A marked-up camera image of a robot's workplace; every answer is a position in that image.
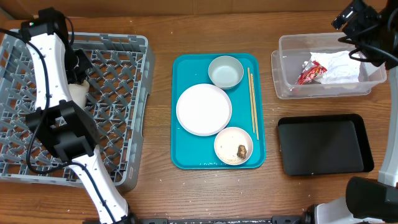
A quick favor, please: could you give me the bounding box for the white cup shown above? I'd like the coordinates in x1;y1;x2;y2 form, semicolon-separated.
68;80;90;109

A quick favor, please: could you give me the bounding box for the white napkin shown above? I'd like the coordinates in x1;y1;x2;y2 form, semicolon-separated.
310;50;361;85

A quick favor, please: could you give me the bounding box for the red snack wrapper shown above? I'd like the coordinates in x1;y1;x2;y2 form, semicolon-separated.
296;60;327;85

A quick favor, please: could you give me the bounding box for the grey round bowl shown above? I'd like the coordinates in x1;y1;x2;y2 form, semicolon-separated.
208;55;244;90

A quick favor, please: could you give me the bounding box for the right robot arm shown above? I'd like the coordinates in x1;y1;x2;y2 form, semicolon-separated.
296;0;397;223

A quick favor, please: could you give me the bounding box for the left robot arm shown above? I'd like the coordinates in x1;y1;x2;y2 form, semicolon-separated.
19;7;133;223

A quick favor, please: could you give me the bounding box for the grey plastic dish rack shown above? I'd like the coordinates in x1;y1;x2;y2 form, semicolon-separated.
1;32;155;192

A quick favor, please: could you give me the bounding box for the clear plastic bin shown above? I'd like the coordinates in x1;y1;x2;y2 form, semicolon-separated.
271;32;387;100

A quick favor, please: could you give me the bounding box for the black rectangular tray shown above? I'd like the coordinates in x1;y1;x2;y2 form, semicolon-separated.
277;114;374;176

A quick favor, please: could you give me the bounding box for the left wooden chopstick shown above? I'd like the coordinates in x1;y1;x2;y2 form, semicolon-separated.
247;67;256;133

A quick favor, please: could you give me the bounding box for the right printed wooden chopstick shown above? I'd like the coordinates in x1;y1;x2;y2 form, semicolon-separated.
250;73;259;140

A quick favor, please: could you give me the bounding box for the large white plate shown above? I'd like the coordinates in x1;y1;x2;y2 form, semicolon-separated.
176;83;233;136

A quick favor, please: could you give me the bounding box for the small white plate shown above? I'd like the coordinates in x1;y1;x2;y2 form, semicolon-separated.
214;127;254;166

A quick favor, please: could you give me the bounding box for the brown food scrap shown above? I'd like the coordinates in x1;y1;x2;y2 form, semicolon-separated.
237;145;247;159

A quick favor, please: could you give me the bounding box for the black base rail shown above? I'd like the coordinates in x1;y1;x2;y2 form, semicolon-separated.
118;215;313;224

